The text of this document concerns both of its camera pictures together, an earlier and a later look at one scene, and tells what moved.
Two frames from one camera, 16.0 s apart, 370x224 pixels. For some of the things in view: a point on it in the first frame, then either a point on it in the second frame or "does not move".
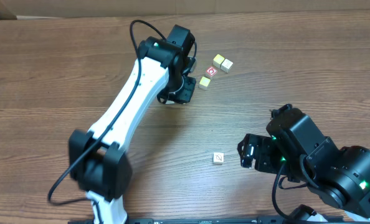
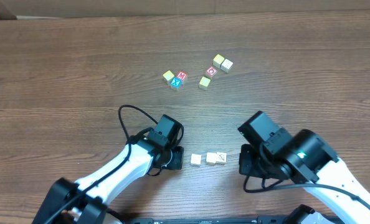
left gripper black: (187, 88) -> (175, 158)
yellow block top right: (217, 60) does not move
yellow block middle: (204, 83) does not move
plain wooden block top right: (227, 65) does not move
